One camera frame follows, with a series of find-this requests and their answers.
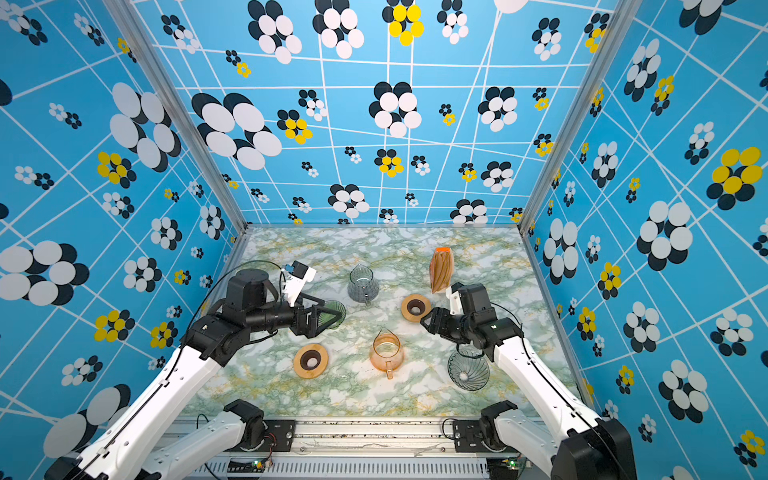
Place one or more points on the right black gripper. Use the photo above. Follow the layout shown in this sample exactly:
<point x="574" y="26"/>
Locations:
<point x="439" y="323"/>

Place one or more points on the right green circuit board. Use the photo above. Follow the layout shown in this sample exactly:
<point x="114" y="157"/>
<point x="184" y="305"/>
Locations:
<point x="498" y="467"/>

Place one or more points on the aluminium front rail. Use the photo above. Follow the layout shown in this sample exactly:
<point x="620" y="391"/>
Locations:
<point x="355" y="449"/>

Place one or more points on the wooden ring holder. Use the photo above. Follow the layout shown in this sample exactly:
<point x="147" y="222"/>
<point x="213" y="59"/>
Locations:
<point x="415" y="307"/>
<point x="311" y="361"/>

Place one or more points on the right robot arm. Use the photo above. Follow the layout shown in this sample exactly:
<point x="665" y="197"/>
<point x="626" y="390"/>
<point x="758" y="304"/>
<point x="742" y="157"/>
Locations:
<point x="570" y="440"/>

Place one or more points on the green circuit board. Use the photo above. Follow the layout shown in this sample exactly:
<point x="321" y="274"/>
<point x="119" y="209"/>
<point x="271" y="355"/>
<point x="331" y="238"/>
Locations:
<point x="498" y="467"/>
<point x="248" y="466"/>

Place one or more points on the orange coffee filter box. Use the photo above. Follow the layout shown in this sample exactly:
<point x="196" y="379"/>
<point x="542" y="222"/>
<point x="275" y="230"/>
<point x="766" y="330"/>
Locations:
<point x="441" y="269"/>

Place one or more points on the grey glass pitcher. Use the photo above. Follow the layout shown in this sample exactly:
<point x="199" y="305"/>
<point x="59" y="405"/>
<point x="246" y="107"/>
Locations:
<point x="363" y="287"/>

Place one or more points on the left green circuit board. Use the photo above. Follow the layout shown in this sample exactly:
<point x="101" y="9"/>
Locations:
<point x="248" y="466"/>

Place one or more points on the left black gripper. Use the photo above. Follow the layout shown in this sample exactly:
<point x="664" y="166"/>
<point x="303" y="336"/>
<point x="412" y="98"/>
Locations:
<point x="303" y="327"/>

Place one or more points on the clear grey glass dripper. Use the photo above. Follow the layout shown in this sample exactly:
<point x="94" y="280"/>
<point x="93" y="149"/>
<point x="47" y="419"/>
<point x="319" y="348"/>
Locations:
<point x="468" y="373"/>

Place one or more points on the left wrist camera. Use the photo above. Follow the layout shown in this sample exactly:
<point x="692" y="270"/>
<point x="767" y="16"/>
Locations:
<point x="296" y="276"/>

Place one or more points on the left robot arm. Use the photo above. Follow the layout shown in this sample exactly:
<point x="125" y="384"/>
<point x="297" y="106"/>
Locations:
<point x="253" y="309"/>

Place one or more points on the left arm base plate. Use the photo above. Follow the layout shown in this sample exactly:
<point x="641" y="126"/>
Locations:
<point x="273" y="435"/>

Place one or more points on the green glass dripper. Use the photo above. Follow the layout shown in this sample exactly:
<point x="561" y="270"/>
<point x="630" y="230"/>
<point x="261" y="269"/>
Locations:
<point x="332" y="314"/>

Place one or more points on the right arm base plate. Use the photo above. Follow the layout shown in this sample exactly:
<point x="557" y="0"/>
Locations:
<point x="468" y="437"/>

